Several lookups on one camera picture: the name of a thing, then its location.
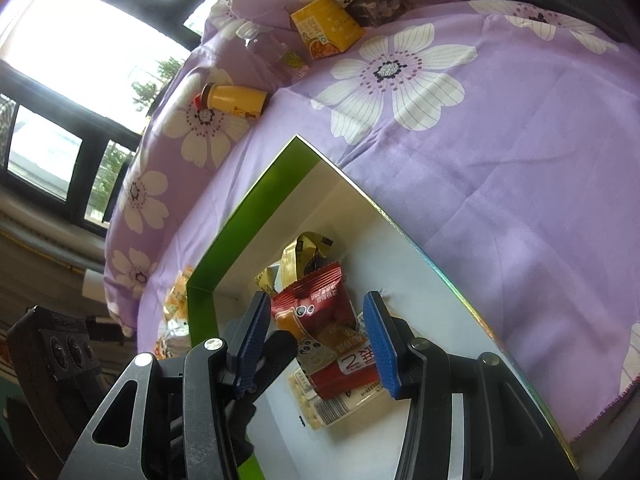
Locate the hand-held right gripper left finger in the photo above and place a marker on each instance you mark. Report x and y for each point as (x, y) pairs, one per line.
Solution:
(252, 340)

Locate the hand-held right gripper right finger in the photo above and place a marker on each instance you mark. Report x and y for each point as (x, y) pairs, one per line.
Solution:
(382, 345)

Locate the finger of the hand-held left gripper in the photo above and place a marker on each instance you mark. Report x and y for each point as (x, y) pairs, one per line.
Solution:
(280, 352)

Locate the red panda snack packet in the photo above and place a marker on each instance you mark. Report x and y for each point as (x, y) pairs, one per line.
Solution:
(350, 370)
(320, 297)

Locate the clear white cracker packet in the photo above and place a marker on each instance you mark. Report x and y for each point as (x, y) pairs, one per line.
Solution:
(340, 407)

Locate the white yellow corn snack bag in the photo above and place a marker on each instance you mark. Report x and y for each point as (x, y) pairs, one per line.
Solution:
(172, 337)

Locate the green cardboard box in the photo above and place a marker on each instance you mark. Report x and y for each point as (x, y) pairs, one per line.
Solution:
(320, 200)

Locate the orange yellow snack packet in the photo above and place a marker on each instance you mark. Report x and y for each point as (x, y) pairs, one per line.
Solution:
(179, 295)

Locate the purple floral bedsheet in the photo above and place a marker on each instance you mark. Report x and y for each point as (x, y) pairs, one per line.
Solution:
(500, 185)

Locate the purple floral pillow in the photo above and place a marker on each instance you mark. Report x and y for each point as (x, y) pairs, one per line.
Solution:
(165, 160)

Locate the yellow bear bottle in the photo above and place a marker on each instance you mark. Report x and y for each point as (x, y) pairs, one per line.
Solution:
(235, 100)

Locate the clear plastic bottle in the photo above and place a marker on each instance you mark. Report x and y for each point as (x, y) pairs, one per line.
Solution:
(270, 52)

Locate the black framed window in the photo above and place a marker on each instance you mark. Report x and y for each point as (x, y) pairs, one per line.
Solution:
(100, 50)

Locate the yellow carton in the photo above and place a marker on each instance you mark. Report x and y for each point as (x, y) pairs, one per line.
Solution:
(327, 25)

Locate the brown patterned pouch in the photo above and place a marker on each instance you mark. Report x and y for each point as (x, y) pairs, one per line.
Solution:
(380, 7)

